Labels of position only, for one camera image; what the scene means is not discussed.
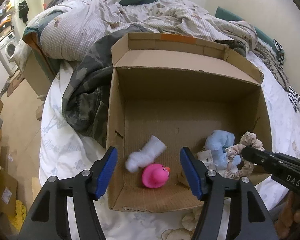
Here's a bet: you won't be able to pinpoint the teal pillow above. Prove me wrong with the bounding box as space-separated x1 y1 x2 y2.
214 6 285 61

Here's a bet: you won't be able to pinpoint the white sock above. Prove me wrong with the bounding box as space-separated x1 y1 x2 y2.
125 135 167 173

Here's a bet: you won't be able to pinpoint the person right hand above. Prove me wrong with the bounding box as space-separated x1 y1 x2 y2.
274 191 300 239

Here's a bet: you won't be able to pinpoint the plastic label bag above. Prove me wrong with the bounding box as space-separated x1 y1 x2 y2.
197 150 217 171

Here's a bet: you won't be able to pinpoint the white teddy bear bedsheet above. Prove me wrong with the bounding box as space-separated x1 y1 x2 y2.
39 52 300 239

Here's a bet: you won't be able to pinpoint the open cardboard box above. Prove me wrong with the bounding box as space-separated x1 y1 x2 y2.
107 33 272 213

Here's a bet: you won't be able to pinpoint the white washing machine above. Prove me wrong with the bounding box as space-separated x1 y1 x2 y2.
0 31 18 76

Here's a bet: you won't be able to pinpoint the rumpled patterned duvet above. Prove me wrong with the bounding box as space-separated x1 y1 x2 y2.
23 0 257 61

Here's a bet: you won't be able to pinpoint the light blue fluffy slippers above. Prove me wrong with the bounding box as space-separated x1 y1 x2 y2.
204 130 235 170

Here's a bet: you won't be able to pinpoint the striped knitted blanket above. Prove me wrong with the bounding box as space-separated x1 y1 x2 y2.
253 38 300 113

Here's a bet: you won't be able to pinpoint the beige lace scrunchie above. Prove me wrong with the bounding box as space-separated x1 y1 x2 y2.
219 132 264 179

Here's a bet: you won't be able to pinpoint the pink rubber duck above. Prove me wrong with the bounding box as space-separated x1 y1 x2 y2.
141 164 170 189

